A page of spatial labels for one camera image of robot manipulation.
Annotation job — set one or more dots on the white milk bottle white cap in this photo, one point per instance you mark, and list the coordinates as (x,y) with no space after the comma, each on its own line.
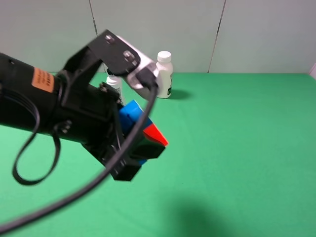
(165,68)

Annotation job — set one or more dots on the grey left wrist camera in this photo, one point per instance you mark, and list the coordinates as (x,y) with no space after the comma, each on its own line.
(122,59)

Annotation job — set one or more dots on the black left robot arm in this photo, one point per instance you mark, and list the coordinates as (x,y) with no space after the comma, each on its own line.
(28,98)

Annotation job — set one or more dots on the green table cloth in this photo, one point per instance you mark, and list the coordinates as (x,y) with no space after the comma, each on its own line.
(241,162)

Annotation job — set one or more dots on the white curvy bottle black cap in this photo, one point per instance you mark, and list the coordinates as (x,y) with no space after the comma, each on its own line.
(116,83)

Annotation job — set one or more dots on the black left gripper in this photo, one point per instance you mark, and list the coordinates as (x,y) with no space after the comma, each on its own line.
(89,115)

